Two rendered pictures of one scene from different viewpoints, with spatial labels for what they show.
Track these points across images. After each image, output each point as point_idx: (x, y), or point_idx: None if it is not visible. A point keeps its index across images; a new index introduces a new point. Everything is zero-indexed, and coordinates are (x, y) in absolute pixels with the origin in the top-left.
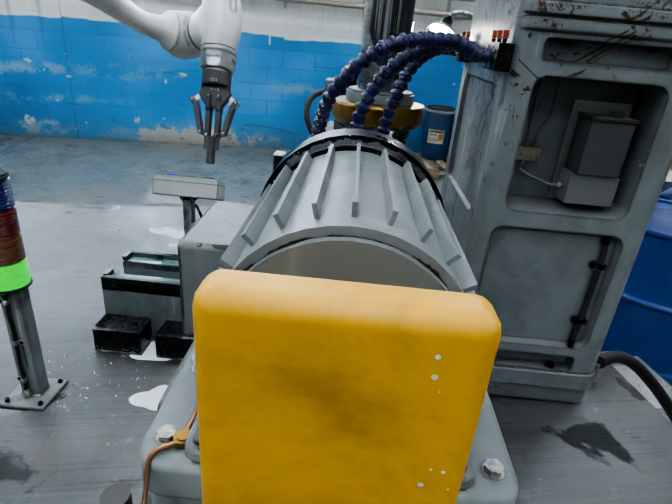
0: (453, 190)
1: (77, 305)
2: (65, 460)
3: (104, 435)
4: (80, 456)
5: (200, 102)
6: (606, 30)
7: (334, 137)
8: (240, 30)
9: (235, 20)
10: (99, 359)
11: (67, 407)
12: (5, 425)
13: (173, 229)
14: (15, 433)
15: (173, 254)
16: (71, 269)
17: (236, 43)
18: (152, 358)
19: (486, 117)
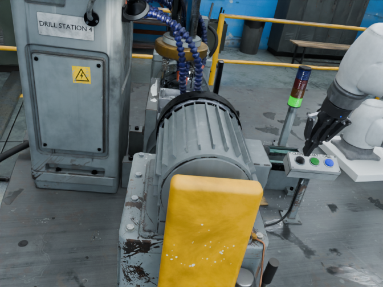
0: (125, 87)
1: (318, 183)
2: (250, 130)
3: (246, 135)
4: (247, 131)
5: (341, 122)
6: None
7: None
8: (343, 62)
9: (346, 51)
10: None
11: (265, 142)
12: (277, 138)
13: (365, 283)
14: (271, 136)
15: (283, 164)
16: (361, 211)
17: (338, 73)
18: None
19: (128, 30)
